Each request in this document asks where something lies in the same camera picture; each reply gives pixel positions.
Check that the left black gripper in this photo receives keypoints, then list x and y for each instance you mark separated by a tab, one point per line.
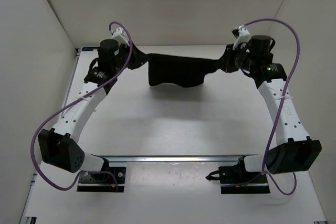
125	46

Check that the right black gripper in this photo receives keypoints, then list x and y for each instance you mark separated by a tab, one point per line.
231	53

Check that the black skirt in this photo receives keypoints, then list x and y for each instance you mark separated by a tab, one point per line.
186	72

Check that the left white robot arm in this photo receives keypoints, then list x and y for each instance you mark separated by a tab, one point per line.
59	145

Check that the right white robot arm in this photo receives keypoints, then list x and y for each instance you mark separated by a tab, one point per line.
295	150

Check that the left blue label sticker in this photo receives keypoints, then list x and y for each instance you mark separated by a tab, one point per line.
89	48

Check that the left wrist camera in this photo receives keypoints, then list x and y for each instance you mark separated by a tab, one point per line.
120	36

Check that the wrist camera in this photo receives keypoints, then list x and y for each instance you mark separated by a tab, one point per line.
120	36
240	33

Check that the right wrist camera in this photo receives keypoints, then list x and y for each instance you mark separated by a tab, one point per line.
240	33

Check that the aluminium rail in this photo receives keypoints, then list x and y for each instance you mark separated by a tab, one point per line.
173	158

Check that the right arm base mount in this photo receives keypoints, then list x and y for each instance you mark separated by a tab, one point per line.
235	180

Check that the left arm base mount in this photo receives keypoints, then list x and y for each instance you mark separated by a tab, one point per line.
104	183

